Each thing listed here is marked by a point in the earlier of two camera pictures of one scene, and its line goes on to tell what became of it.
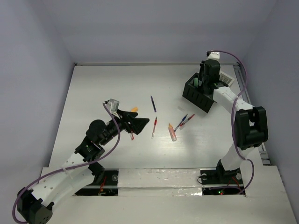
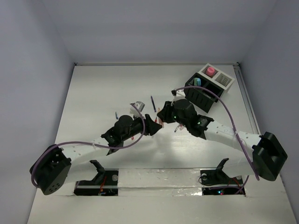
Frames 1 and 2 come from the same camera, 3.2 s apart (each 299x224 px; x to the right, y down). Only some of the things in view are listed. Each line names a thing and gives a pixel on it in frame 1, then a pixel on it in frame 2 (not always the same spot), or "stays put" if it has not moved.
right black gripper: (202, 67) to (165, 113)
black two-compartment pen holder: (196, 95) stays put
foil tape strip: (159, 182) stays put
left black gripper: (137, 123) to (150, 127)
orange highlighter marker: (172, 132) to (160, 121)
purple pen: (153, 103) stays put
